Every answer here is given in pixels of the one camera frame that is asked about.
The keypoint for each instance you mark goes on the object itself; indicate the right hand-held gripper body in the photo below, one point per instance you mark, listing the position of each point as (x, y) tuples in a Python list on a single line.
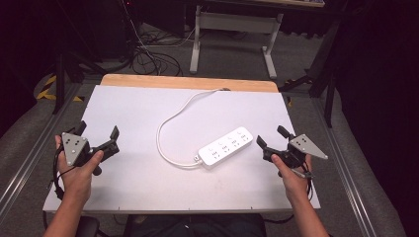
[(304, 146)]

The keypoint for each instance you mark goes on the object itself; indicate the white table board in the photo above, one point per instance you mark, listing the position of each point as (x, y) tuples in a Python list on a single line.
[(184, 184)]

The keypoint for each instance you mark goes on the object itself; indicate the person's dark trousers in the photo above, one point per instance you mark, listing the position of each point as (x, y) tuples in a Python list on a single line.
[(194, 226)]

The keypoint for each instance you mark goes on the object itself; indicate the white power strip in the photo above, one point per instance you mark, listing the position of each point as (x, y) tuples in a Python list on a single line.
[(225, 146)]

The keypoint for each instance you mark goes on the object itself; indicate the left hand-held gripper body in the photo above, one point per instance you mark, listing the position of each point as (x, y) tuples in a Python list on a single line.
[(75, 147)]

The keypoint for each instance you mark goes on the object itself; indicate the person's right hand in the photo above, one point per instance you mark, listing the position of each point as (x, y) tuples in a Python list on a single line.
[(294, 182)]

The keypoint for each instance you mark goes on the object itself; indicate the aluminium rail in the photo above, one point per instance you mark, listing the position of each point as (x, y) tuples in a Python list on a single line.
[(349, 171), (29, 161)]

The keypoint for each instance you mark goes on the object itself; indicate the wooden table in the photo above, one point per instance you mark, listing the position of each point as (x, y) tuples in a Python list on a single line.
[(148, 80)]

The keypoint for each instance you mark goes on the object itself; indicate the black metal stand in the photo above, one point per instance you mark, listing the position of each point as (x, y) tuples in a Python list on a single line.
[(60, 82), (324, 65)]

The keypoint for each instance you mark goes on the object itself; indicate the dark curtain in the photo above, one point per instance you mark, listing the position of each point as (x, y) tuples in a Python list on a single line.
[(382, 82)]

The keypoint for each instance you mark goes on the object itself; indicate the white metal desk frame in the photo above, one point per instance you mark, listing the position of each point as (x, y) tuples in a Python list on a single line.
[(235, 21)]

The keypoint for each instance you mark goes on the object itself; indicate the black chair armrest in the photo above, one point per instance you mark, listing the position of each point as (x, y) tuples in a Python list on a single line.
[(87, 227)]

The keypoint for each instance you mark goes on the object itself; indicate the person's left hand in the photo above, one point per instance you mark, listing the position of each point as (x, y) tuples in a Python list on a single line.
[(77, 181)]

